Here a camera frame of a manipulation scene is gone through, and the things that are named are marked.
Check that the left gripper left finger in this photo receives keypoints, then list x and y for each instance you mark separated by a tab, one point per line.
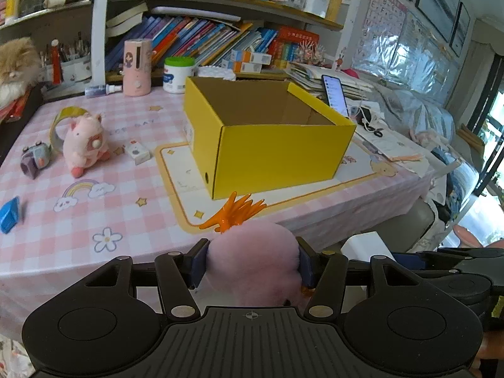
177	274

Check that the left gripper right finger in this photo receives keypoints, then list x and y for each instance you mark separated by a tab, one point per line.
324	275

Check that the pink chick plush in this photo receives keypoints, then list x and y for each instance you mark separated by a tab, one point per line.
255	261

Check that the small white staples box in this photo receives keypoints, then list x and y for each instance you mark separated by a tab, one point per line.
137	152

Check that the pink pig plush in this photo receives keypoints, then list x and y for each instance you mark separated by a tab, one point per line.
85	143

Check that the blue plastic packet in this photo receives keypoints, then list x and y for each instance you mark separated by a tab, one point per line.
9	215

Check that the white charger block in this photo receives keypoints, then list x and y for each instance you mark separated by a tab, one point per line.
364	246

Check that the pink checked tablecloth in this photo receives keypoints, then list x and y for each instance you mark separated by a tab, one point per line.
69	227

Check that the yellow cardboard box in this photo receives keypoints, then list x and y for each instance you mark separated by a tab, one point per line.
250	136

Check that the smartphone with lit screen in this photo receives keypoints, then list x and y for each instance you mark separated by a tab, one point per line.
334	94

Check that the small spray bottle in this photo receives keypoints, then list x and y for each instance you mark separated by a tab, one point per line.
102	90

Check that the white jar green lid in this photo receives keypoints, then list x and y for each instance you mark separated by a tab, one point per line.
175	72

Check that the pink humidifier cylinder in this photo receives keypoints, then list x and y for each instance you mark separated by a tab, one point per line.
137	67

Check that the white pen holder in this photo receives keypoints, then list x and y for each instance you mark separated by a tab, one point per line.
73	71

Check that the red paper stack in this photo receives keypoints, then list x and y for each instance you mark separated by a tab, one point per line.
14	111

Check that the row of colourful books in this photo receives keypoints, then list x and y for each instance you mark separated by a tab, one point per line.
206	40

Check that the orange white fluffy cat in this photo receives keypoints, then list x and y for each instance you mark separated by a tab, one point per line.
19	68

